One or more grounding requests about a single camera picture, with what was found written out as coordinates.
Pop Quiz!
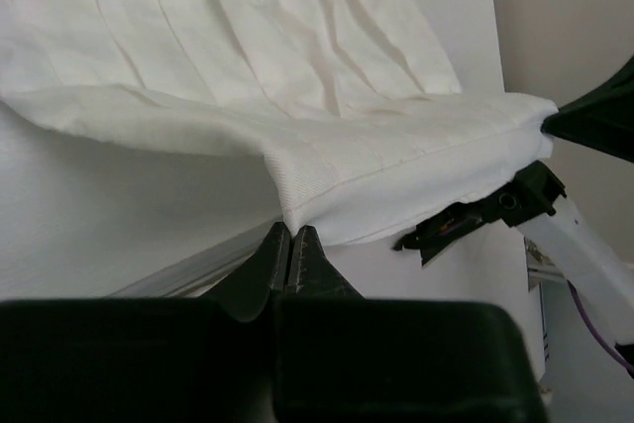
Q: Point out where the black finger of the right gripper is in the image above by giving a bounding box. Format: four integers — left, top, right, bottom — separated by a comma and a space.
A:
542, 57, 633, 162

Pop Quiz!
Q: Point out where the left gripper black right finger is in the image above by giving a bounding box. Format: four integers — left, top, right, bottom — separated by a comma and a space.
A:
284, 226, 363, 298

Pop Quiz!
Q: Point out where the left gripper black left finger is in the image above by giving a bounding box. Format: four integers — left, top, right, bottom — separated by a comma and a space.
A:
207, 222, 290, 322

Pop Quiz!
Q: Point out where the white skirt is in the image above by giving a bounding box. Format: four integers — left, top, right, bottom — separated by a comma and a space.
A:
1, 0, 556, 246

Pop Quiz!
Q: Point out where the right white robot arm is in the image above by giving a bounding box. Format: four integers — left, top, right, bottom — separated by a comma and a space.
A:
503, 60, 633, 362

